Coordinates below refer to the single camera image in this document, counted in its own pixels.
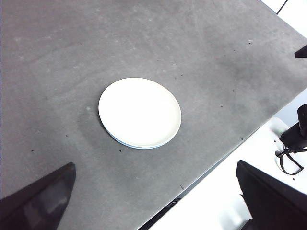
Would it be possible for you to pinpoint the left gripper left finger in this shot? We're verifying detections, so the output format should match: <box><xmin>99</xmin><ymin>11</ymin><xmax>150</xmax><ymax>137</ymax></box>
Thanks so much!
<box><xmin>0</xmin><ymin>162</ymin><xmax>77</xmax><ymax>230</ymax></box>

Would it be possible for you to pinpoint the black cable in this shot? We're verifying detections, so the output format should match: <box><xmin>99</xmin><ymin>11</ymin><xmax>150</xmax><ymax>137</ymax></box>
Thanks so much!
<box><xmin>275</xmin><ymin>146</ymin><xmax>307</xmax><ymax>175</ymax></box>

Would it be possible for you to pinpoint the white round plate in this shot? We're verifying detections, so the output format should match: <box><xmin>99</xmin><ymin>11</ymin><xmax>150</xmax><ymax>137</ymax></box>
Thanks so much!
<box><xmin>98</xmin><ymin>77</ymin><xmax>182</xmax><ymax>148</ymax></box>

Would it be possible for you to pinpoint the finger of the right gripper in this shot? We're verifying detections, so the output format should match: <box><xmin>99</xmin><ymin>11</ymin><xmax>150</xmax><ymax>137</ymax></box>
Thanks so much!
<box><xmin>294</xmin><ymin>45</ymin><xmax>307</xmax><ymax>58</ymax></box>

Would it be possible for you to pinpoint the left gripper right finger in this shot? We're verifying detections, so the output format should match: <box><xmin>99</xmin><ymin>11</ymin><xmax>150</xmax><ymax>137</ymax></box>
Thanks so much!
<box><xmin>236</xmin><ymin>160</ymin><xmax>307</xmax><ymax>230</ymax></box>

